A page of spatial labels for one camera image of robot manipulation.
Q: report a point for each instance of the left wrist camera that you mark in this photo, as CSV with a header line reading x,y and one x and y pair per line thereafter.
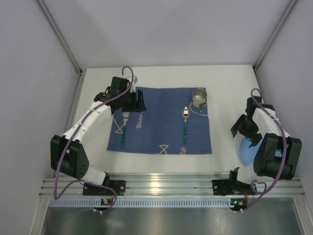
x,y
133,86

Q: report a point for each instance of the blue cloth placemat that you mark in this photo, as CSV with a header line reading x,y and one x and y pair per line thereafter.
x,y
159,130

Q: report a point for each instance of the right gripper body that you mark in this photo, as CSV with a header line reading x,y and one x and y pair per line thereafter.
x,y
246,128

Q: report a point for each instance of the left frame post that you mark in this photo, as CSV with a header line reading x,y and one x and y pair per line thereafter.
x,y
51,21

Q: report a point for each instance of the aluminium rail beam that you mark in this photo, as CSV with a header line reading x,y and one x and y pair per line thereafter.
x,y
171,184

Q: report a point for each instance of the blue plastic plate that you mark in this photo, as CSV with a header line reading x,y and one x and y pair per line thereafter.
x,y
247,153

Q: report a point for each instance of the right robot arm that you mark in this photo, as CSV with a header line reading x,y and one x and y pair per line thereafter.
x,y
273,151

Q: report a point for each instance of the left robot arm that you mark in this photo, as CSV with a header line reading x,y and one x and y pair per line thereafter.
x,y
67,153

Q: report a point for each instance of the right frame post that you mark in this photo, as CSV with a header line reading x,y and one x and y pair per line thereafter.
x,y
275,33

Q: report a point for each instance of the beige cup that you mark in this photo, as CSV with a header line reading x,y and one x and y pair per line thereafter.
x,y
199,97

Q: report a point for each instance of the frame post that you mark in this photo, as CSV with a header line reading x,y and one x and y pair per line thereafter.
x,y
51,21
275,33

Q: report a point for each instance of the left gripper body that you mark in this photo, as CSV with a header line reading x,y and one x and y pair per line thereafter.
x,y
133,101

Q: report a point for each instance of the black handled knife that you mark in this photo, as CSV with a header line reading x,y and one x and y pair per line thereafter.
x,y
125,120

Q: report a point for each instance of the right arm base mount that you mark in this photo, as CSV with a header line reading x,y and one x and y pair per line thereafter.
x,y
226,187

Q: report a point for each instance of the perforated cable duct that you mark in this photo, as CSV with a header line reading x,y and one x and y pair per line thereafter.
x,y
124,202

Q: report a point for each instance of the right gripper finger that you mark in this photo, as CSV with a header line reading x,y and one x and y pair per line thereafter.
x,y
254,143
238,125

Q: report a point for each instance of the spoon with blue handle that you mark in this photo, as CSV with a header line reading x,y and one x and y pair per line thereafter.
x,y
185,115

